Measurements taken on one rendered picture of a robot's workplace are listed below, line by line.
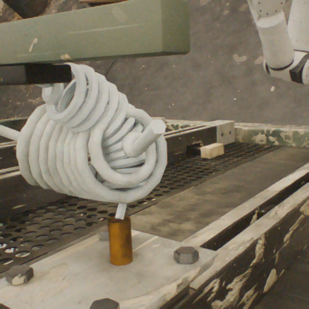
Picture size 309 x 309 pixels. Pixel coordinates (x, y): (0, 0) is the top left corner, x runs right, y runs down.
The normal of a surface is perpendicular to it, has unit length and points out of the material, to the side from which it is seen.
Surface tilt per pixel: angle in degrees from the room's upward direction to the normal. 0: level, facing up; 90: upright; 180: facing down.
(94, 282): 51
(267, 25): 7
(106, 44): 39
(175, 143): 90
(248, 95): 0
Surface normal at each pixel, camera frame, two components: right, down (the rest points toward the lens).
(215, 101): -0.49, -0.47
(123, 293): -0.04, -0.98
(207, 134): 0.80, 0.09
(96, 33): -0.60, 0.18
